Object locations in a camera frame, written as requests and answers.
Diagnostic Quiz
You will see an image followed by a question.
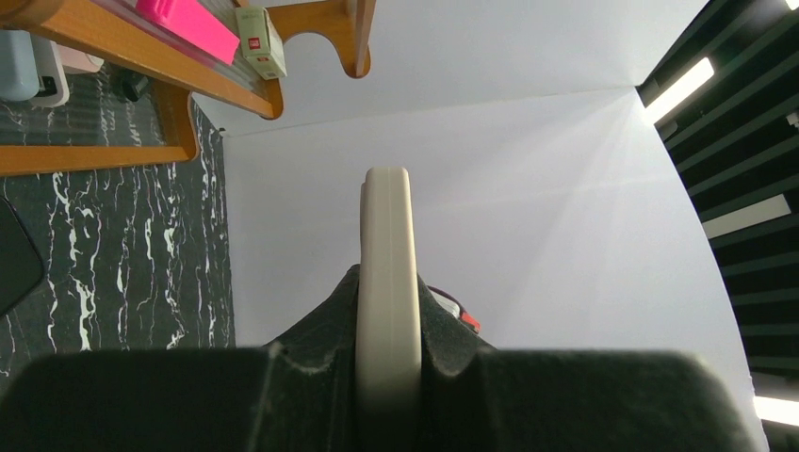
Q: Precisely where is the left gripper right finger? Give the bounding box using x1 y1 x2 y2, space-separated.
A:
415 284 757 451

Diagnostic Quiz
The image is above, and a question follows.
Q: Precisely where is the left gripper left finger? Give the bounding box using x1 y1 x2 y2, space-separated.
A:
1 266 360 451

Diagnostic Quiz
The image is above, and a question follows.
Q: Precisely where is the phone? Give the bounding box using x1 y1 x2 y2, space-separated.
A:
355 167 422 413

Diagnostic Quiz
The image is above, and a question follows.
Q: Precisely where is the black smartphone on table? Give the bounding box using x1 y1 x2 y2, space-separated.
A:
1 198 44 315

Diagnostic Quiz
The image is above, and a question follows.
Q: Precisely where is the orange wooden shelf rack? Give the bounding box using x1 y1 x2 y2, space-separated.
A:
1 1 375 176

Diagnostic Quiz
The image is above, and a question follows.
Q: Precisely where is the cream rectangular box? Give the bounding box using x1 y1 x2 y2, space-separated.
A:
236 7 287 80

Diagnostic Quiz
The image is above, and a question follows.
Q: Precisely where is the small black clip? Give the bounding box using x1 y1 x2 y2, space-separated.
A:
112 68 153 103

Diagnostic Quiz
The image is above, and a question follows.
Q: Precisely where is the pink flat bar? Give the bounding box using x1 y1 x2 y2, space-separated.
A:
135 0 239 65

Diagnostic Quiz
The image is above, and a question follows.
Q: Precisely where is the pink and blue stapler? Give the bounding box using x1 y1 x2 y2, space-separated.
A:
1 30 105 108

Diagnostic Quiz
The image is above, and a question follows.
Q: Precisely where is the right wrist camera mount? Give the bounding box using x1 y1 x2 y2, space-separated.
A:
428 285 481 334

